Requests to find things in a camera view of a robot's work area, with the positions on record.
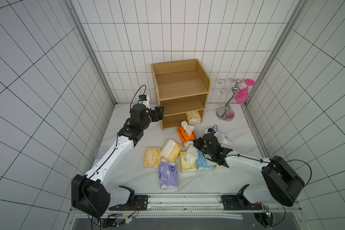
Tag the chrome glass holder stand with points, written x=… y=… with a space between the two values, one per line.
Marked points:
x=225 y=112

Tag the pink wine glass lower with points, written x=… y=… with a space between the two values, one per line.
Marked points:
x=242 y=96

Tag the beige tissue pack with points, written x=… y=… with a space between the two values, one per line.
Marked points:
x=193 y=117
x=171 y=150

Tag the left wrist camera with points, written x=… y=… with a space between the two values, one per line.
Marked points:
x=143 y=101

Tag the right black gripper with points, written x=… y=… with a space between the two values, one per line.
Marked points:
x=206 y=142

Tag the wooden three-tier shelf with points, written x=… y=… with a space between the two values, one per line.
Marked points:
x=180 y=87

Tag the clear plastic cup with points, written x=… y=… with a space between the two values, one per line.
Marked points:
x=100 y=152

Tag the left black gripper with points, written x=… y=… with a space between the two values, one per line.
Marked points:
x=160 y=113

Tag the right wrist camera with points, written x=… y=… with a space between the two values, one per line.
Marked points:
x=211 y=131

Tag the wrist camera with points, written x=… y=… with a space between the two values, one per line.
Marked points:
x=211 y=131
x=143 y=101

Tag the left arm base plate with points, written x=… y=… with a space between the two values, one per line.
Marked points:
x=137 y=202

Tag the blue tissue pack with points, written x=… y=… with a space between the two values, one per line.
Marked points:
x=203 y=163

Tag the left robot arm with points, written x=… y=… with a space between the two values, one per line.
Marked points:
x=89 y=192

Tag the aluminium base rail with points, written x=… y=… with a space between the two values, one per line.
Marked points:
x=221 y=206

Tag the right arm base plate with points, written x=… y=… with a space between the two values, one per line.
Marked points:
x=238 y=202

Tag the white purple tissue pack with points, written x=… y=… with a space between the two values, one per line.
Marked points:
x=222 y=139

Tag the orange-yellow tissue pack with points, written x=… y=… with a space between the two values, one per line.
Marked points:
x=152 y=157

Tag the orange tissue pack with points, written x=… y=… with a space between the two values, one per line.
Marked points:
x=186 y=132

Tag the yellow-green tissue pack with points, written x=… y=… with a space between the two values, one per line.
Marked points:
x=188 y=160

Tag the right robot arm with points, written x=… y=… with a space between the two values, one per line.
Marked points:
x=279 y=180

